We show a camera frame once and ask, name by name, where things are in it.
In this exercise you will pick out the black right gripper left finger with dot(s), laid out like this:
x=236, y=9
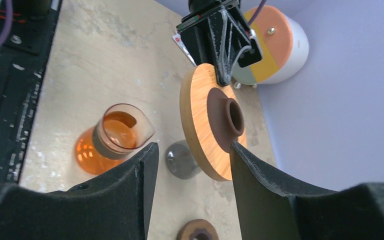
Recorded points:
x=115, y=205

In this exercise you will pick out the clear plastic filter packet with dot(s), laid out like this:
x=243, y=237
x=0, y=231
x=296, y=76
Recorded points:
x=177, y=39

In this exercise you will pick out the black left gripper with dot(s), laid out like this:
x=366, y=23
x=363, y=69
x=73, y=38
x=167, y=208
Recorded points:
x=215, y=32

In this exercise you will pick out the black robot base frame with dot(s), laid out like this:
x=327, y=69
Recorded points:
x=23, y=62

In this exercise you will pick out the grey glass carafe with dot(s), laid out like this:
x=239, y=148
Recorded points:
x=180, y=161

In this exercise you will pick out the white round drawer cabinet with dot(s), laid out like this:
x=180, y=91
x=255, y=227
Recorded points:
x=284, y=46

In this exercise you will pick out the orange glass carafe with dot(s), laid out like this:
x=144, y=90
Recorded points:
x=122, y=129

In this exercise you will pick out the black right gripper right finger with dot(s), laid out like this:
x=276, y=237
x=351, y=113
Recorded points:
x=273, y=205

